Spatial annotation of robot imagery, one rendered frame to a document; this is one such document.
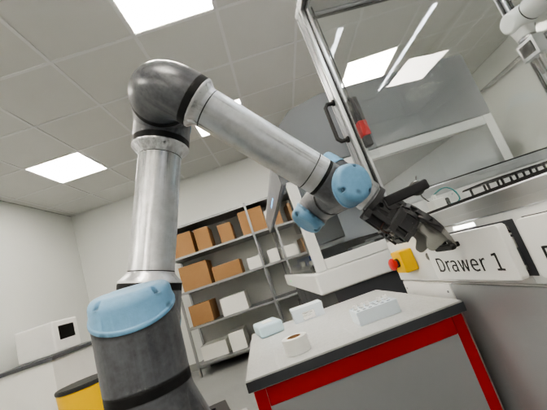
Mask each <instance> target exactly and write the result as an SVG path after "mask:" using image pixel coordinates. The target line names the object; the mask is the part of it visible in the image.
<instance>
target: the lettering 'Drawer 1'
mask: <svg viewBox="0 0 547 410"><path fill-rule="evenodd" d="M490 255H491V256H493V255H494V256H495V258H496V261H497V263H498V265H499V267H500V268H498V269H497V270H498V271H506V270H505V268H502V267H501V265H500V263H499V260H498V258H497V256H496V254H495V253H492V254H490ZM437 260H440V261H441V262H442V264H443V266H444V263H443V261H442V260H441V259H435V261H436V263H437V264H438V262H437ZM472 260H474V259H471V260H470V265H471V267H472V268H473V269H474V270H475V271H477V272H478V271H481V270H480V269H475V268H474V267H473V266H475V265H479V264H478V262H477V261H476V260H474V261H475V262H476V264H472ZM482 260H484V258H482V259H479V262H480V263H481V265H482V267H483V269H484V271H486V270H485V268H484V266H483V263H482ZM452 262H454V263H455V264H454V265H453V266H457V264H456V262H455V261H454V260H451V261H450V263H452ZM457 262H458V263H459V264H460V262H459V261H457ZM464 265H465V263H464V261H463V260H462V265H461V264H460V266H461V267H462V270H463V271H464V272H465V268H464ZM466 265H467V266H466ZM466 265H465V266H466V268H467V270H468V271H470V269H469V265H468V263H467V260H466ZM453 266H452V267H453ZM438 267H439V269H440V266H439V264H438ZM453 270H454V271H455V272H457V271H458V272H460V270H459V268H458V266H457V270H455V269H454V267H453ZM440 271H441V272H444V271H445V266H444V270H441V269H440Z"/></svg>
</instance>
